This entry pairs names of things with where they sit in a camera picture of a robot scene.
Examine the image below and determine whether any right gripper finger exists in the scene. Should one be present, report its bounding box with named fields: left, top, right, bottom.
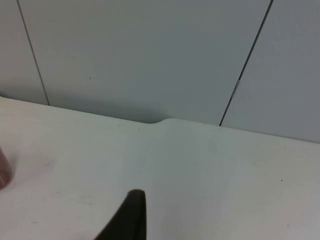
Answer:
left=94, top=189, right=148, bottom=240

